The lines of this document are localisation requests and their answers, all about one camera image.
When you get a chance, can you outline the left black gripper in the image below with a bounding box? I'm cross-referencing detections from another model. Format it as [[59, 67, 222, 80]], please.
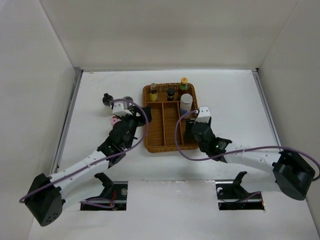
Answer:
[[117, 106, 151, 149]]

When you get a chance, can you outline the small gold-cap yellow bottle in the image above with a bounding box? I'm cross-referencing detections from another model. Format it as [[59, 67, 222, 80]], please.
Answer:
[[149, 83, 158, 102]]

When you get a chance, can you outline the chrome-top glass shaker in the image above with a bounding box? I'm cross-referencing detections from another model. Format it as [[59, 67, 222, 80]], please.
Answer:
[[122, 96, 134, 111]]

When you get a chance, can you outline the small dark-lid pepper shaker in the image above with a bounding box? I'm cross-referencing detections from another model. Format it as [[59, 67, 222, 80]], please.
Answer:
[[167, 87, 175, 102]]

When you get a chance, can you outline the pink-lid spice jar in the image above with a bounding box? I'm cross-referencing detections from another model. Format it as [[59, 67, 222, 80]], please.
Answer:
[[110, 115, 121, 126]]

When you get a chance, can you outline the tall silver-lid bead jar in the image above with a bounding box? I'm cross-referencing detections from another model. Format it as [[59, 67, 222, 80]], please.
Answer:
[[179, 93, 193, 115]]

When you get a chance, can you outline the yellow-cap brown sauce bottle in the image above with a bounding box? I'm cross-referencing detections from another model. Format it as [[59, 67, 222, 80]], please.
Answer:
[[178, 77, 188, 100]]

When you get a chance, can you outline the black-stopper glass bottle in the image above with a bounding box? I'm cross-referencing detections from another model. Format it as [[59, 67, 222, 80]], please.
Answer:
[[102, 93, 114, 115]]

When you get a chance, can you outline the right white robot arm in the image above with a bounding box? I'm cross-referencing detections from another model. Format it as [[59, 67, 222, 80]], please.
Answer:
[[185, 119, 320, 201]]

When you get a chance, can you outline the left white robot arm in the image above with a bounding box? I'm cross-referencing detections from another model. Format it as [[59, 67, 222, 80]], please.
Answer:
[[20, 105, 152, 227]]

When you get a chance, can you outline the brown wicker divided basket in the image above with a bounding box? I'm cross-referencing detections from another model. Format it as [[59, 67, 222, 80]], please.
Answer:
[[142, 83, 199, 153]]

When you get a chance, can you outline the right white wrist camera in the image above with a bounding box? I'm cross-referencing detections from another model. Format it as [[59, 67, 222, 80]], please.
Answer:
[[195, 106, 212, 124]]

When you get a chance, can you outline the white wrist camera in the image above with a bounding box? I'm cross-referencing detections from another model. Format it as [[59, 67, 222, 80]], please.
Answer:
[[195, 106, 212, 124], [112, 99, 133, 117]]

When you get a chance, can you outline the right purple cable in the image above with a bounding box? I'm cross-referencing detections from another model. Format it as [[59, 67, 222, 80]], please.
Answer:
[[174, 109, 320, 181]]

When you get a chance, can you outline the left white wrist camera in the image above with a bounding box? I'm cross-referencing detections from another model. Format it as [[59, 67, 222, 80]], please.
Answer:
[[112, 99, 133, 117]]

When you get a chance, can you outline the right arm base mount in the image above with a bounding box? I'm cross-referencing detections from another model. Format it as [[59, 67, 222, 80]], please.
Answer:
[[215, 171, 265, 211]]

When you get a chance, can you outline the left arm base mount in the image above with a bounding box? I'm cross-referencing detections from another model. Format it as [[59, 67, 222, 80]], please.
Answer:
[[80, 173, 129, 212]]

